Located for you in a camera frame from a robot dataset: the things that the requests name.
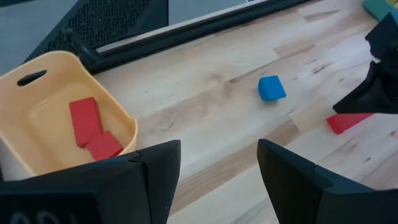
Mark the black mesh computer case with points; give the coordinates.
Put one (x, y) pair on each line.
(109, 18)

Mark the small blue block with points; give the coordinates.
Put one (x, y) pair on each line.
(271, 89)

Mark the red cube block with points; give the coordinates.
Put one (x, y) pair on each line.
(104, 145)

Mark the beige plastic basket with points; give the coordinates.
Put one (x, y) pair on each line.
(18, 109)

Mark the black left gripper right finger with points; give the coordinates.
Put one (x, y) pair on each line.
(295, 193)

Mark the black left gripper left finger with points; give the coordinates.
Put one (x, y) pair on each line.
(146, 193)

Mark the teal green plastic basket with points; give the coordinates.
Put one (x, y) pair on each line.
(376, 7)

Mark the black aluminium table frame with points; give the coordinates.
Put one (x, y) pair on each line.
(186, 35)

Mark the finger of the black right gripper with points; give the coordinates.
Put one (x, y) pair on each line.
(373, 96)

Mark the long red block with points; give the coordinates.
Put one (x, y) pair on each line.
(343, 123)
(84, 119)

